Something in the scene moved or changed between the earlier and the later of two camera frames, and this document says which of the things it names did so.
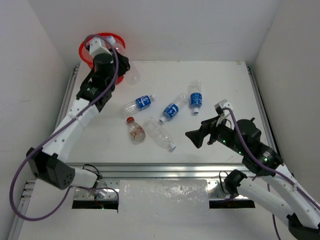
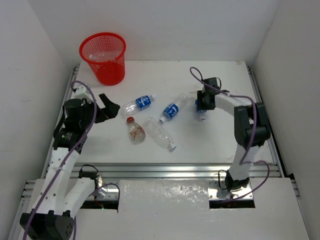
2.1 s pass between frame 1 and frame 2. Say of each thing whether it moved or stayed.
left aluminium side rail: stayed
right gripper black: moved
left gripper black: moved
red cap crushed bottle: stayed
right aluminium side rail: stayed
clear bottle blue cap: stayed
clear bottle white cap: moved
